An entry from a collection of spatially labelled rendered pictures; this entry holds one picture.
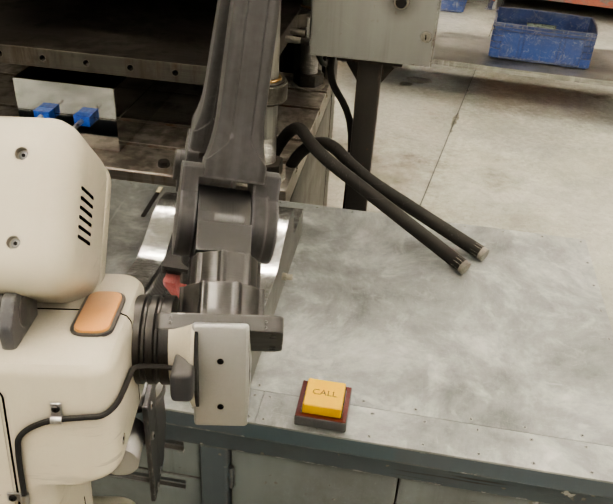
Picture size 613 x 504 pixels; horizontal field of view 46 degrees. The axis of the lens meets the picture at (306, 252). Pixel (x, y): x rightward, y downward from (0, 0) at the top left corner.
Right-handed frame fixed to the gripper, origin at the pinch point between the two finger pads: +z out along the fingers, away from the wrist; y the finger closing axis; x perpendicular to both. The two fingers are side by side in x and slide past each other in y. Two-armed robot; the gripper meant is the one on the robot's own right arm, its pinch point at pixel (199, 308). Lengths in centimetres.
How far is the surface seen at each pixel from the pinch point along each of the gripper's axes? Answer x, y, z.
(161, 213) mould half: -28.4, 15.1, 0.8
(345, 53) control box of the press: -84, -13, -18
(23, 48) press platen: -81, 67, -10
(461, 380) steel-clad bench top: -7.3, -43.3, 12.0
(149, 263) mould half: -17.9, 14.1, 5.4
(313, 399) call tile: 5.8, -19.5, 9.5
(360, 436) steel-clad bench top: 8.3, -27.5, 13.0
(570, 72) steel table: -354, -132, 54
